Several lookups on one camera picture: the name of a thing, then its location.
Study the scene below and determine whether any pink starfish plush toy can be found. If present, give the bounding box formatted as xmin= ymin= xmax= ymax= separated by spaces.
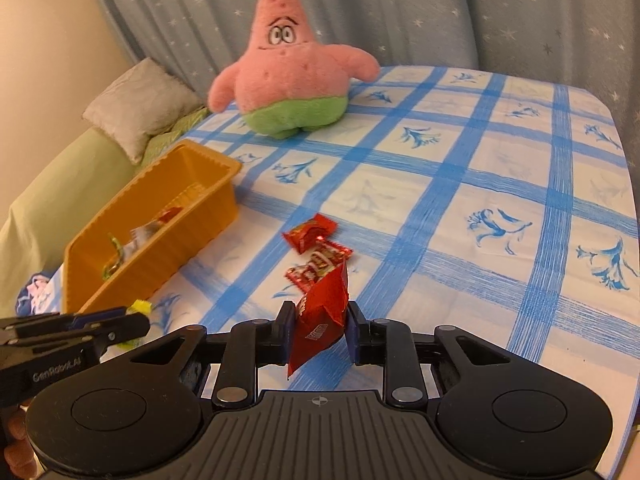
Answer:
xmin=207 ymin=0 xmax=381 ymax=140

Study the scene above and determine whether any silver striped snack packet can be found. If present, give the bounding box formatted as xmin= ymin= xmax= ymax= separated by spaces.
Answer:
xmin=129 ymin=220 xmax=166 ymax=251

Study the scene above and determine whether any blue star curtain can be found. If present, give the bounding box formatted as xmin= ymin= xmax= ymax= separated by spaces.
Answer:
xmin=82 ymin=0 xmax=640 ymax=161

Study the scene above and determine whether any orange plastic tray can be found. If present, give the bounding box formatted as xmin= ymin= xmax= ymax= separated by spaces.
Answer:
xmin=64 ymin=141 xmax=243 ymax=316

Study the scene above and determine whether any green zigzag cushion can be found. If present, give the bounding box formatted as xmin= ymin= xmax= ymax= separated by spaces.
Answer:
xmin=140 ymin=106 xmax=211 ymax=168

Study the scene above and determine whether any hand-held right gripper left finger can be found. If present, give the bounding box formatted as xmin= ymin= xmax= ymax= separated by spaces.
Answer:
xmin=131 ymin=301 xmax=297 ymax=408

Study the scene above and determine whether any person's left hand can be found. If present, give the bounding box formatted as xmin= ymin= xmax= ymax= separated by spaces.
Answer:
xmin=0 ymin=404 xmax=40 ymax=479

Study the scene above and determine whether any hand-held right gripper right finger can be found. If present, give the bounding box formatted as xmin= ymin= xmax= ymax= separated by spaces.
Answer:
xmin=346 ymin=301 xmax=511 ymax=408

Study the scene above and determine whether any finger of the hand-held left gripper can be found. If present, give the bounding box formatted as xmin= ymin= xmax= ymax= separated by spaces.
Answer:
xmin=0 ymin=307 xmax=136 ymax=336
xmin=0 ymin=315 xmax=151 ymax=361

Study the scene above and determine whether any blue checked tablecloth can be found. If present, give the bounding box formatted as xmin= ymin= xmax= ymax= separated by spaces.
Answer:
xmin=50 ymin=64 xmax=640 ymax=480

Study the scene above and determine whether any grey cushion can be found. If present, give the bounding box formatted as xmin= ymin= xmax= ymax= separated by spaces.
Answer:
xmin=81 ymin=57 xmax=203 ymax=165

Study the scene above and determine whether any green sofa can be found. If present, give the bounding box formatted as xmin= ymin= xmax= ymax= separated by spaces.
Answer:
xmin=0 ymin=125 xmax=143 ymax=313

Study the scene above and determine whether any blue floral cloth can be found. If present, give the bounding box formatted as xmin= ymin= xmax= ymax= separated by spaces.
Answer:
xmin=15 ymin=272 xmax=66 ymax=316

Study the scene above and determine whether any green snack packet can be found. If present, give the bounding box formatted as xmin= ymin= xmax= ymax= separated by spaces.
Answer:
xmin=101 ymin=232 xmax=131 ymax=281

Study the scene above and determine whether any yellow green candy packet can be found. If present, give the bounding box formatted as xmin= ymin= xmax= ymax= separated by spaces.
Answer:
xmin=117 ymin=299 xmax=151 ymax=348

